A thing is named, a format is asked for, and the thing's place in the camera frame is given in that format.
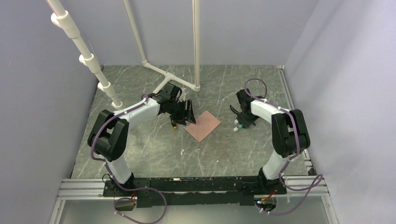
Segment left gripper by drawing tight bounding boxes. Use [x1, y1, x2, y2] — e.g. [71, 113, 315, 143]
[168, 99, 196, 126]

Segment green glue stick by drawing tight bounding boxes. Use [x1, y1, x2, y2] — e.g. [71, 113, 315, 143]
[233, 124, 245, 132]

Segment pink envelope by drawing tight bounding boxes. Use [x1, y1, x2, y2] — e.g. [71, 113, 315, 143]
[185, 111, 221, 142]

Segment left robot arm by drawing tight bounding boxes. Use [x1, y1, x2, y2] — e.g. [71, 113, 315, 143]
[87, 83, 196, 196]

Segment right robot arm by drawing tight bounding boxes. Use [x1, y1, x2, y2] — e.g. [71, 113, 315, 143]
[231, 89, 311, 194]

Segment black pliers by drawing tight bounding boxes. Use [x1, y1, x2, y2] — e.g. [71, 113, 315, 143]
[229, 105, 240, 115]

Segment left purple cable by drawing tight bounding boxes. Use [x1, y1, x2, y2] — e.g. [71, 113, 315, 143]
[90, 94, 168, 224]

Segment purple cable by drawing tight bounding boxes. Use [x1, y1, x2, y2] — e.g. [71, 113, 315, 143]
[90, 94, 168, 224]
[243, 77, 324, 217]

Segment aluminium side rail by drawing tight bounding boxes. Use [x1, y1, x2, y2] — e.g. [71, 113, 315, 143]
[276, 65, 317, 176]

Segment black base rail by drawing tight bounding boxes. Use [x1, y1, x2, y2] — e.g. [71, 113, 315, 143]
[103, 176, 287, 208]

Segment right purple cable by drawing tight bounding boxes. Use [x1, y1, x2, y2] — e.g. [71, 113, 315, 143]
[243, 77, 324, 217]

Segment white PVC pipe frame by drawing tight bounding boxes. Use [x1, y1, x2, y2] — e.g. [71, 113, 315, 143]
[47, 0, 201, 110]

